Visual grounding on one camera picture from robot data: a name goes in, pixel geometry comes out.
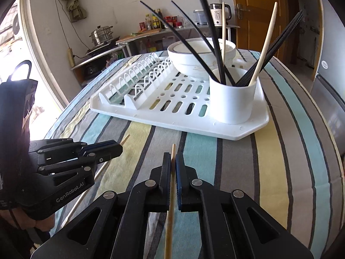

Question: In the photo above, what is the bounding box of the white electric kettle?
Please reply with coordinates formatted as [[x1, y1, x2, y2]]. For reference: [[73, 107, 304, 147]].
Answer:
[[210, 3, 232, 25]]

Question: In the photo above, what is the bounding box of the white plastic dish rack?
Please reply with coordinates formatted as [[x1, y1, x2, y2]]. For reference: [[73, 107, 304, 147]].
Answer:
[[90, 51, 270, 141]]

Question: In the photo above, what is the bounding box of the silver refrigerator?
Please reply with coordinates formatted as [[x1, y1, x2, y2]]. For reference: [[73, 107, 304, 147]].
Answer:
[[310, 0, 345, 157]]

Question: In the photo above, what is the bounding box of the steel steamer pot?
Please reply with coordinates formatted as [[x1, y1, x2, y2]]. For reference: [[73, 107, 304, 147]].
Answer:
[[90, 25, 114, 46]]

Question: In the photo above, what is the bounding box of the wooden cutting board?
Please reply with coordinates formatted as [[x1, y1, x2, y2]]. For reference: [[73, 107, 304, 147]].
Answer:
[[116, 30, 159, 42]]

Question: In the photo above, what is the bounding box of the metal stove stand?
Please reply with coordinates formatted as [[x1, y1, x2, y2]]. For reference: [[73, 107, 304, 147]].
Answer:
[[71, 44, 127, 88]]

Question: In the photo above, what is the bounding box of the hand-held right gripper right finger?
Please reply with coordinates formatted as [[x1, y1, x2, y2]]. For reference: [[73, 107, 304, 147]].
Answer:
[[175, 153, 314, 259]]

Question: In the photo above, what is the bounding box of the wooden door frame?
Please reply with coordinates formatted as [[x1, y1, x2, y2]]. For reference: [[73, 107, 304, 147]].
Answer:
[[282, 0, 325, 81]]

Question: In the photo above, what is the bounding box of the gas stove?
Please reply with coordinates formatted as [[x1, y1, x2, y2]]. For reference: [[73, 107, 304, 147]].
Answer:
[[86, 36, 121, 56]]

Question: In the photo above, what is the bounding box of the metal door handle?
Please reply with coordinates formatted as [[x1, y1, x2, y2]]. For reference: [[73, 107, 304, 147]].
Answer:
[[237, 4, 250, 19]]

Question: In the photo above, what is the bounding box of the person's left hand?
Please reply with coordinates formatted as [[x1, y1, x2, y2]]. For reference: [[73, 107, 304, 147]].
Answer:
[[12, 210, 56, 232]]

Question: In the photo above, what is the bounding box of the white window frame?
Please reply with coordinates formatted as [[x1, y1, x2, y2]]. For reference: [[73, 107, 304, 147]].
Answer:
[[19, 0, 71, 114]]

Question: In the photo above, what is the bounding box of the wooden door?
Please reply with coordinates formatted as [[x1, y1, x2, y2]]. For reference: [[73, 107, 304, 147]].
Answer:
[[229, 0, 287, 60]]

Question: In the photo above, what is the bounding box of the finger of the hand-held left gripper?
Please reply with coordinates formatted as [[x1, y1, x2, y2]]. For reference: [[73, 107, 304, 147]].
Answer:
[[29, 138, 87, 155], [37, 140, 124, 174]]

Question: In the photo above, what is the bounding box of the white utensil holder cup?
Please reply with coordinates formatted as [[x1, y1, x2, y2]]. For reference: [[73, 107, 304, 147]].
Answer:
[[209, 67, 260, 125]]

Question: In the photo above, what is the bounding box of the tied beige curtain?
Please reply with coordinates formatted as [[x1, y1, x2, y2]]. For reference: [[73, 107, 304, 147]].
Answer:
[[58, 0, 88, 22]]

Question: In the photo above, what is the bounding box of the outdoor air conditioner unit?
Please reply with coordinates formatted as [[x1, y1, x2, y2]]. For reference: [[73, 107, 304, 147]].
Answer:
[[10, 13, 22, 35]]

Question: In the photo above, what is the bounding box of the grey plastic container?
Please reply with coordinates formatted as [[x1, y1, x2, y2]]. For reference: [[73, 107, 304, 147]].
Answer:
[[193, 9, 211, 25]]

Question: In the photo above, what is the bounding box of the white bowl with dark rim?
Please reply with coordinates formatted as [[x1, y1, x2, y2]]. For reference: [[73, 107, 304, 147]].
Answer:
[[167, 38, 237, 81]]

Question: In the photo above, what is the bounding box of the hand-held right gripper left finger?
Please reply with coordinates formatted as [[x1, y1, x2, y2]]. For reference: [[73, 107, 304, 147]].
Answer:
[[31, 152, 171, 259]]

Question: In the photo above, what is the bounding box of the metal shelf table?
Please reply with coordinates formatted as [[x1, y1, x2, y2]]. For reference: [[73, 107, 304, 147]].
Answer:
[[116, 24, 240, 57]]

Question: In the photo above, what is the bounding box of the dark appliance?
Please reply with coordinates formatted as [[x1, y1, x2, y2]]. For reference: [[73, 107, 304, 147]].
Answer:
[[83, 64, 102, 81]]

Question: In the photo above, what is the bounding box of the striped tablecloth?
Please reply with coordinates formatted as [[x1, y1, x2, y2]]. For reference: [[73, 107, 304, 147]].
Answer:
[[44, 49, 345, 259]]

